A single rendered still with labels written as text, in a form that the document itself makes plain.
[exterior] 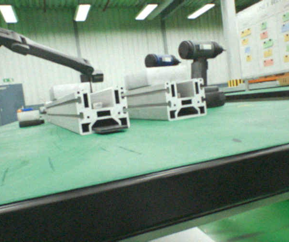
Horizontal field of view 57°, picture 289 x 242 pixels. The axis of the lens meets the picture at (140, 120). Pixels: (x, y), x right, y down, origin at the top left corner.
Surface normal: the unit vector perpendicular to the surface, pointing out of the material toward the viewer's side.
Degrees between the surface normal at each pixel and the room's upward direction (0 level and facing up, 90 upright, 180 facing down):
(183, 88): 90
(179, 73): 90
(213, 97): 90
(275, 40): 90
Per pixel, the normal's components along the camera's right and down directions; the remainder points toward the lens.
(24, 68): 0.32, 0.04
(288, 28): -0.95, 0.10
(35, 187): -0.12, -0.99
